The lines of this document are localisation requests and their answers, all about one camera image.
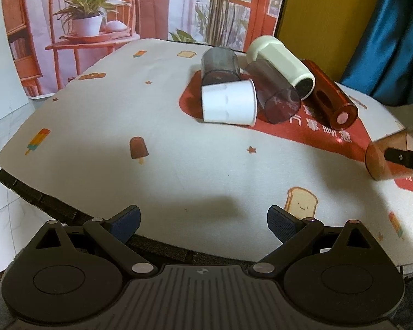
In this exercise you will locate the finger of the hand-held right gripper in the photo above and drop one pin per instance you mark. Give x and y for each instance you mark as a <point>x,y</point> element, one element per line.
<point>408,160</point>

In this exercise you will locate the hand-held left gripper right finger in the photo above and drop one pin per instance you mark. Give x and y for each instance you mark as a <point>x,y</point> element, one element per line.
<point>283,227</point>

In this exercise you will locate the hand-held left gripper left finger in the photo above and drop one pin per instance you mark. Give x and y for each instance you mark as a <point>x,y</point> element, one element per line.
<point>124,226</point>

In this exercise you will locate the brown transparent cup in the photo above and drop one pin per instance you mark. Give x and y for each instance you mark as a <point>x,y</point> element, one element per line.
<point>382,147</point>

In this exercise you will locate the red transparent cup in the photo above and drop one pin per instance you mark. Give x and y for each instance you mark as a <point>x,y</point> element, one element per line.
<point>327,92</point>

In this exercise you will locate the purple transparent cup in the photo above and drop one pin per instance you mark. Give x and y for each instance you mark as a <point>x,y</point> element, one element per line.
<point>277,99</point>

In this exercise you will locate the white paper cup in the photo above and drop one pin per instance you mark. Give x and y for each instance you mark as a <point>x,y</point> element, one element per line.
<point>227,101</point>

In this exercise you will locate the cream plastic cup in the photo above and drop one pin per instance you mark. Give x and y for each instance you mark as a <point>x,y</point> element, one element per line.
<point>282,60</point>

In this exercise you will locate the grey transparent cup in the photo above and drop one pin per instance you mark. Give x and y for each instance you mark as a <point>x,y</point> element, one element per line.
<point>220,63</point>

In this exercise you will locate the red printed sheet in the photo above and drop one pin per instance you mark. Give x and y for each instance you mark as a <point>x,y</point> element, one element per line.
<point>323,135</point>

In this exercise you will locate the printed white tablecloth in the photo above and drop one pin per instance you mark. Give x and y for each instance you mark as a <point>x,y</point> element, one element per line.
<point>124,117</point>

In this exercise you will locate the blue curtain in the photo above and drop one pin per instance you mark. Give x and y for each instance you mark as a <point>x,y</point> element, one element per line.
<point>392,34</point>

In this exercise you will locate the grey cloth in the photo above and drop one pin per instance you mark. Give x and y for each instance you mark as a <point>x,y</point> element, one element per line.
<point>0,302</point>

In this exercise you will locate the wall poster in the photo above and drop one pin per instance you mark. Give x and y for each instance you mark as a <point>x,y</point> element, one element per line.
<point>99,13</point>

